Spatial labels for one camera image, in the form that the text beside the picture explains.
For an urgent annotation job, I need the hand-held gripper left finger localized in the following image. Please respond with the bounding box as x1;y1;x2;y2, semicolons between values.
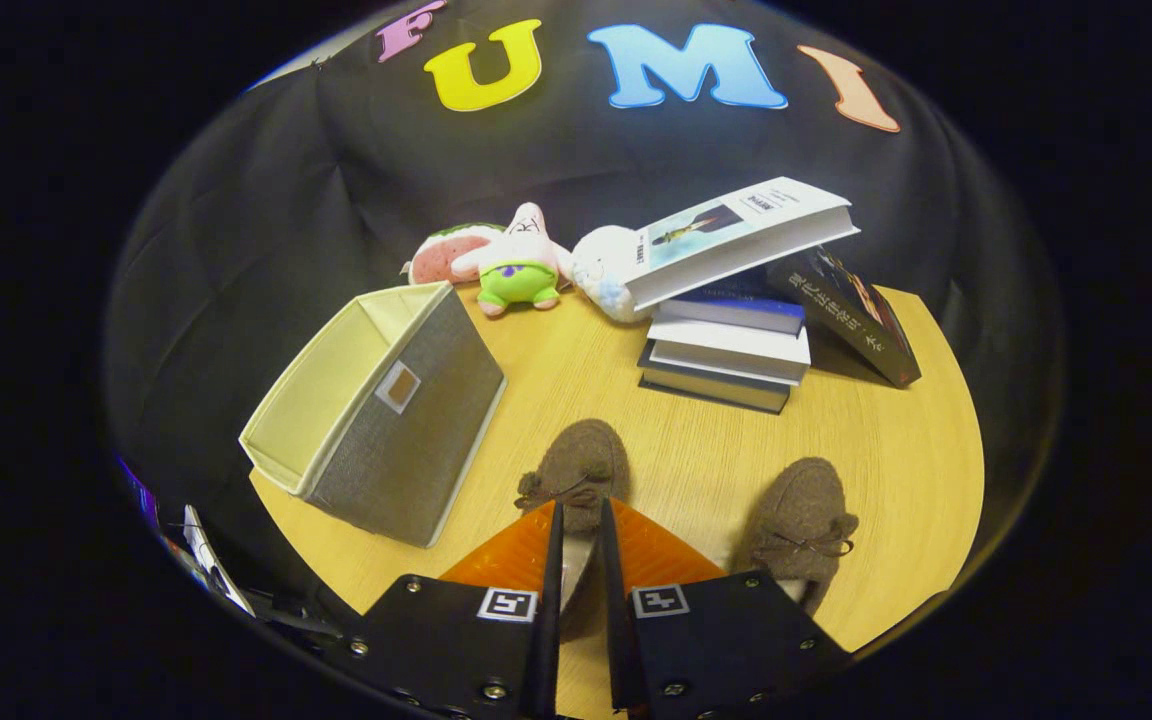
340;500;566;720

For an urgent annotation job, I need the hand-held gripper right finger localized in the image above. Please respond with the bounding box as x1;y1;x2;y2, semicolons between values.
598;497;853;720

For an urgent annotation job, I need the brown fuzzy shoe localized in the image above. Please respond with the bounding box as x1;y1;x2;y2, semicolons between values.
735;457;860;617
513;418;633;643

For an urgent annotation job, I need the grey fabric storage box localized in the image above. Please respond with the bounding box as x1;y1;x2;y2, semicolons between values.
238;280;508;550

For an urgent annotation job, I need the dark grey book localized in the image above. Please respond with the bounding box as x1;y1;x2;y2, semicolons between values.
637;344;795;415

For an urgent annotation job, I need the white flat device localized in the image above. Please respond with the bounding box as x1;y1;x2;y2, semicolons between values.
182;504;258;618

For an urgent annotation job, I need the blue cover book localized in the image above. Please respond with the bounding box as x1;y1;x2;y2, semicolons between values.
656;270;807;337

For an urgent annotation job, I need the black cover book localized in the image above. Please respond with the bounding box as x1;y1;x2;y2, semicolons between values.
765;245;923;390

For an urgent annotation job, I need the computer monitor screen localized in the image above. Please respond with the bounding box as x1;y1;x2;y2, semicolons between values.
116;455;166;537

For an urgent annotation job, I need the white and blue plush toy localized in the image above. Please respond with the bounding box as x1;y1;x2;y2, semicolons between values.
568;225;653;325

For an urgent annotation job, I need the watermelon slice plush toy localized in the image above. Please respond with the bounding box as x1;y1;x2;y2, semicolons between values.
401;222;508;287

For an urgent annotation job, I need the pink starfish plush toy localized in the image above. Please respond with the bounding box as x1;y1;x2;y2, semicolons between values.
450;202;573;319

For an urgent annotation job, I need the white cover book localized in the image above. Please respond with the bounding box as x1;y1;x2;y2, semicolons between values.
623;176;861;313

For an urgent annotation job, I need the black backdrop cloth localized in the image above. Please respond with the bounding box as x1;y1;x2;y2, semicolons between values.
101;0;1063;623

